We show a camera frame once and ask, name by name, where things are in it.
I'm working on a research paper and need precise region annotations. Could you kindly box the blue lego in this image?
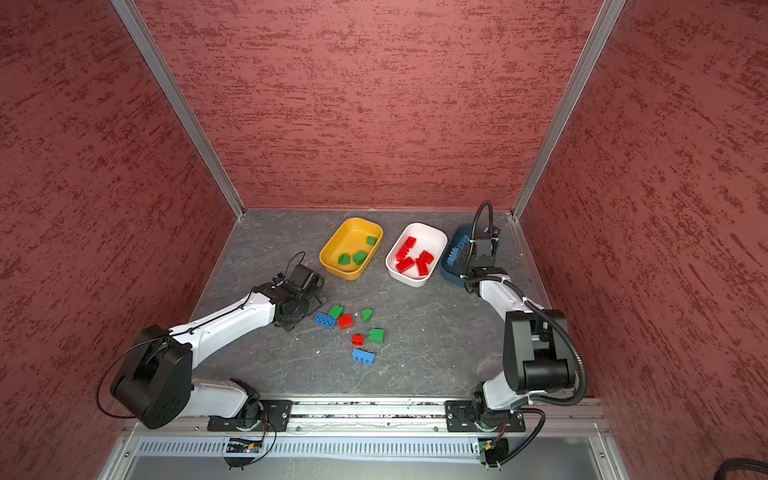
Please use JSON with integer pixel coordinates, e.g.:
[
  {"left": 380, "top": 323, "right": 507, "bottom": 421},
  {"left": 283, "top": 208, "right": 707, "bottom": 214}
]
[
  {"left": 314, "top": 312, "right": 337, "bottom": 330},
  {"left": 450, "top": 235, "right": 469, "bottom": 262},
  {"left": 352, "top": 349, "right": 375, "bottom": 365}
]

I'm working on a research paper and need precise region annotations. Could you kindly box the green lego pile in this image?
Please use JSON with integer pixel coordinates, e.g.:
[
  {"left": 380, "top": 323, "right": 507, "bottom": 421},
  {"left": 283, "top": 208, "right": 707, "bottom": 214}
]
[{"left": 328, "top": 305, "right": 343, "bottom": 319}]

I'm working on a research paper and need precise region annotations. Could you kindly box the red lego top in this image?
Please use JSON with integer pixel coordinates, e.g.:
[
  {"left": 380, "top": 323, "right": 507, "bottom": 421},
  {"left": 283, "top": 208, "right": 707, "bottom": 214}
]
[{"left": 417, "top": 250, "right": 434, "bottom": 266}]

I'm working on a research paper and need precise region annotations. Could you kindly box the red lego pile bottom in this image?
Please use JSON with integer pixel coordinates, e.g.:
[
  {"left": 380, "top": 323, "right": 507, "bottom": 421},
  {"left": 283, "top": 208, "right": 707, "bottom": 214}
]
[{"left": 337, "top": 314, "right": 354, "bottom": 330}]

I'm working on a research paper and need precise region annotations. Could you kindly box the red lego pile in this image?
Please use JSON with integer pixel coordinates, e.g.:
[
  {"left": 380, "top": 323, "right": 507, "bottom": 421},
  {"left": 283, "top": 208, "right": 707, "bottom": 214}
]
[
  {"left": 337, "top": 314, "right": 354, "bottom": 330},
  {"left": 416, "top": 260, "right": 429, "bottom": 277}
]

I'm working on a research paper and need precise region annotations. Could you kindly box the red lego diagonal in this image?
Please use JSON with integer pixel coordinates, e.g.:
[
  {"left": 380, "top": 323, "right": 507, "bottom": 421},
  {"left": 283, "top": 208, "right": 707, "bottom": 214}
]
[{"left": 395, "top": 236, "right": 416, "bottom": 262}]

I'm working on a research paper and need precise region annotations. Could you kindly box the green lego square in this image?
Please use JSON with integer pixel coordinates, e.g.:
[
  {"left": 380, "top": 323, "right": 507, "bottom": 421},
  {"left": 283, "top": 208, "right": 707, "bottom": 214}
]
[{"left": 369, "top": 329, "right": 385, "bottom": 344}]

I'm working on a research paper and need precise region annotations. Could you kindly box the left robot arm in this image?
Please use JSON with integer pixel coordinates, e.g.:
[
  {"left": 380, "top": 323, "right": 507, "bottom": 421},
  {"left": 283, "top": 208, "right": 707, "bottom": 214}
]
[{"left": 110, "top": 264, "right": 326, "bottom": 431}]

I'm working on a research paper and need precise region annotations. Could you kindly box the dark teal plastic bin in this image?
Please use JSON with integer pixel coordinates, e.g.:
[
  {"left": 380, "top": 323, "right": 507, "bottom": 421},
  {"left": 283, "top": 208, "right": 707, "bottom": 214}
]
[{"left": 440, "top": 224, "right": 471, "bottom": 287}]

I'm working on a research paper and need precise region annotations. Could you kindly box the white plastic bin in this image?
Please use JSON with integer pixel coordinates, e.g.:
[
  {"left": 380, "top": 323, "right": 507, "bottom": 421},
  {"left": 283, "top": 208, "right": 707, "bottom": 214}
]
[{"left": 386, "top": 222, "right": 448, "bottom": 288}]

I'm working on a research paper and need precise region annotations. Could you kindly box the yellow plastic bin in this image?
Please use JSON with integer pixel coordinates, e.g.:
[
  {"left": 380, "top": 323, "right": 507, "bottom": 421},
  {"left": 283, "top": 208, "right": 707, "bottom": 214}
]
[{"left": 319, "top": 217, "right": 384, "bottom": 281}]

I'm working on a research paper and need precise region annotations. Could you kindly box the aluminium front rail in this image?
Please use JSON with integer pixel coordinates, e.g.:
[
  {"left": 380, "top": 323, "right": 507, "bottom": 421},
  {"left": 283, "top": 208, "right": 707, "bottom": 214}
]
[{"left": 156, "top": 396, "right": 613, "bottom": 437}]

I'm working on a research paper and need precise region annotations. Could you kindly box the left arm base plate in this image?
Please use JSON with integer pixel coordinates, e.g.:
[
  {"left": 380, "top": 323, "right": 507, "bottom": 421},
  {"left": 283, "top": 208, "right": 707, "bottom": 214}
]
[{"left": 207, "top": 399, "right": 293, "bottom": 434}]

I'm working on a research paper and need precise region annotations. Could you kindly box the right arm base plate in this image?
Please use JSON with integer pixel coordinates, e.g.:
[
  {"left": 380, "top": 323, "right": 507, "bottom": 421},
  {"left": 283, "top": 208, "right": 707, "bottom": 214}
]
[{"left": 444, "top": 400, "right": 526, "bottom": 433}]

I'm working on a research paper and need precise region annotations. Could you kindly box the right aluminium corner post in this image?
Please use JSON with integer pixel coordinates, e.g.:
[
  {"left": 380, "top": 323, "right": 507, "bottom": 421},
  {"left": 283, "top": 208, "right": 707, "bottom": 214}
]
[{"left": 511, "top": 0, "right": 626, "bottom": 222}]

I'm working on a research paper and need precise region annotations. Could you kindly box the aluminium corner post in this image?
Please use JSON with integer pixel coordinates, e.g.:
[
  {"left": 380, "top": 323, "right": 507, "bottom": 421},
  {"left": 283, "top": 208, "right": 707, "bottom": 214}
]
[
  {"left": 111, "top": 0, "right": 247, "bottom": 221},
  {"left": 511, "top": 0, "right": 626, "bottom": 222}
]

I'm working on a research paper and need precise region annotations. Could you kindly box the left aluminium corner post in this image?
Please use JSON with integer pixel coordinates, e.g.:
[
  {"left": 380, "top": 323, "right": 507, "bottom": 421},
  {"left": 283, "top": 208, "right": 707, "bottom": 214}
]
[{"left": 111, "top": 0, "right": 247, "bottom": 221}]

